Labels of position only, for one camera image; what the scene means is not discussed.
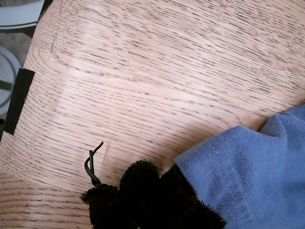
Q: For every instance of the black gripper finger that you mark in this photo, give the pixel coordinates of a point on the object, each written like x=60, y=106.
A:
x=178, y=207
x=124, y=202

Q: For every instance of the blue printed T-shirt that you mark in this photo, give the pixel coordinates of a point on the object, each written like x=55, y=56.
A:
x=257, y=171

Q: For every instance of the black tape strip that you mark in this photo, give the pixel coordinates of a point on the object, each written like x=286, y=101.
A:
x=20, y=100

